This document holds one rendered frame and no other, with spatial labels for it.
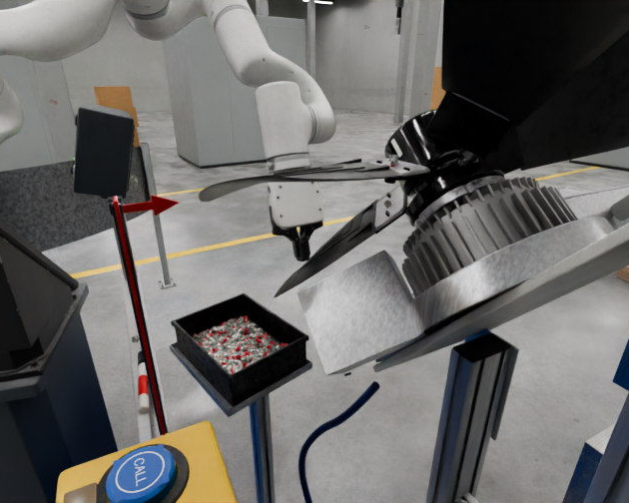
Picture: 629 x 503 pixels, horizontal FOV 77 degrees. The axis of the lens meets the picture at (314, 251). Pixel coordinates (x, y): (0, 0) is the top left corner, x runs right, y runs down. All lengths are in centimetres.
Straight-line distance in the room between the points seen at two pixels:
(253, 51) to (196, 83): 583
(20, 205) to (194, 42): 486
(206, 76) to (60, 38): 580
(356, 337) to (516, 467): 132
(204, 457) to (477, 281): 31
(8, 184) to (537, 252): 208
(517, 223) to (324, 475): 130
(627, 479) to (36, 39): 108
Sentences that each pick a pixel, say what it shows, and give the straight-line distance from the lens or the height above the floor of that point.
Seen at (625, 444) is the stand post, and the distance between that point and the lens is 57.
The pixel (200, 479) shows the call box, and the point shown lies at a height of 107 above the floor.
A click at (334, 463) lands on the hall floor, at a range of 166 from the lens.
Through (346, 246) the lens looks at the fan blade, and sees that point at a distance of 66.
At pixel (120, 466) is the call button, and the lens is 31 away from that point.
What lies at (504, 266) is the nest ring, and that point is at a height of 113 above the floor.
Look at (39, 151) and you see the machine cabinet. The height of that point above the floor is 46.
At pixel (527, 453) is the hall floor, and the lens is 187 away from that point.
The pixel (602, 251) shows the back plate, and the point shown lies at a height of 118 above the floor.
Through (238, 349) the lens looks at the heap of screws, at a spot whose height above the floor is 84.
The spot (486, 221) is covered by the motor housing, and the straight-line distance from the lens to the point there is 50.
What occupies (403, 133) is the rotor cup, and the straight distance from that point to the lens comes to 61.
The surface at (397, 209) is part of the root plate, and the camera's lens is 63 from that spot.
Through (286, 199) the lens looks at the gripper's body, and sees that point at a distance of 74.
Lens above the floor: 130
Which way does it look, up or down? 23 degrees down
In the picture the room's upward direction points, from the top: straight up
